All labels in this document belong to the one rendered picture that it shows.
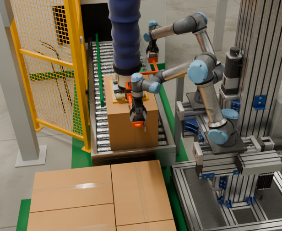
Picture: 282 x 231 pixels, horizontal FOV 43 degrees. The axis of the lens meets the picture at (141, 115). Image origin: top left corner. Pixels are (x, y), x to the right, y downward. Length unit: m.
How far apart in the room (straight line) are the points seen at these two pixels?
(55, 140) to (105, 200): 1.59
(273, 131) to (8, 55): 2.19
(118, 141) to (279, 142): 1.24
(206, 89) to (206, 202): 1.33
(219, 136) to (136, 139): 0.99
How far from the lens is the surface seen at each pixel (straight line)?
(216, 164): 2.49
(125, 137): 2.96
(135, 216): 2.61
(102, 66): 4.32
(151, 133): 2.97
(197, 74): 2.02
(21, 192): 3.68
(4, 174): 3.91
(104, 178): 2.87
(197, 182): 3.30
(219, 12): 5.69
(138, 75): 2.32
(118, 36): 2.74
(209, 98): 2.10
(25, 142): 3.80
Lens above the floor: 2.59
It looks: 36 degrees down
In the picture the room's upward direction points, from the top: 1 degrees counter-clockwise
